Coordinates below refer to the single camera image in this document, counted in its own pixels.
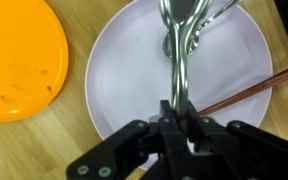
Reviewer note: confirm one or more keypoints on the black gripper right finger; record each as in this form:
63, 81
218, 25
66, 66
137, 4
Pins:
238, 150

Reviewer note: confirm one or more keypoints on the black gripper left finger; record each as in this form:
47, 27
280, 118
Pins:
120, 154

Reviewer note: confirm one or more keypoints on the large silver metal spoon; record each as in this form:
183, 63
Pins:
180, 19

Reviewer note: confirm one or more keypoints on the grey lilac plate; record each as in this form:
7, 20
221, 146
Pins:
128, 74

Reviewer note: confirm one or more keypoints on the brown wooden spoon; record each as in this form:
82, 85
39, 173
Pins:
257, 88

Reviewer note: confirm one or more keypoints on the yellow orange plate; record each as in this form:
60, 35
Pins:
34, 57

